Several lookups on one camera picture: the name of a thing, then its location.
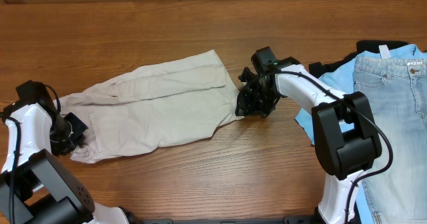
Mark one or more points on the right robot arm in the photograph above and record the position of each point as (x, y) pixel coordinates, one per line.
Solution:
(346, 138)

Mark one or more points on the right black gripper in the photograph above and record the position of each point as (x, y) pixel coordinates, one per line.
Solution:
(251, 95)

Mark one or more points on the light blue shirt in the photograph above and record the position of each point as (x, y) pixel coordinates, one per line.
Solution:
(333, 80)

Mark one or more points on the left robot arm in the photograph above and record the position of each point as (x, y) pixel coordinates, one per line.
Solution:
(35, 187)

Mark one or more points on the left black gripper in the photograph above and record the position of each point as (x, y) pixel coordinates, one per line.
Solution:
(74, 128)

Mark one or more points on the light blue denim jeans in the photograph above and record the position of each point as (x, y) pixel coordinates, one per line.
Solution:
(397, 130)

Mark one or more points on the beige shorts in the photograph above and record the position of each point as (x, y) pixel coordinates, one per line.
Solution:
(162, 105)

